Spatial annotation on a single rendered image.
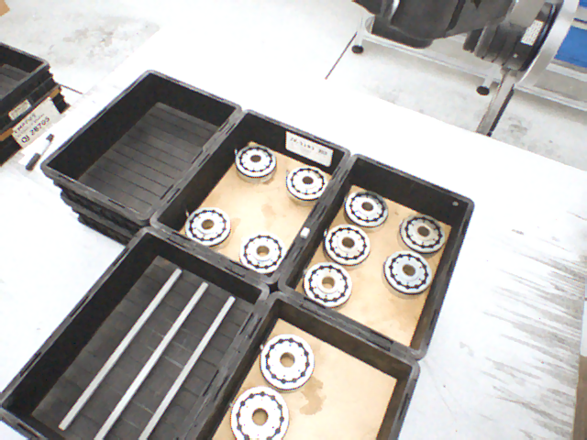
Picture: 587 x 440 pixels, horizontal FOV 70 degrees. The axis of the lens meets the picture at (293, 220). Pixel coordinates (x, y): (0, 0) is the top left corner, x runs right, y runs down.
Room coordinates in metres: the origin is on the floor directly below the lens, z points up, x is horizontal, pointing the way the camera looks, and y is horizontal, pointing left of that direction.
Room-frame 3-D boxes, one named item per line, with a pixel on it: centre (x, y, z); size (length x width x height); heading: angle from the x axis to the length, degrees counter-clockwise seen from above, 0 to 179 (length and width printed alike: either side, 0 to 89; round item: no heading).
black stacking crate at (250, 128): (0.56, 0.09, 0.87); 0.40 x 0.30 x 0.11; 157
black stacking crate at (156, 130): (0.68, 0.36, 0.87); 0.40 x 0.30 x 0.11; 157
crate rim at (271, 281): (0.56, 0.09, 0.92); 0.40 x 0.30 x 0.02; 157
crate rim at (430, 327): (0.45, -0.19, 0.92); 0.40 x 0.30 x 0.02; 157
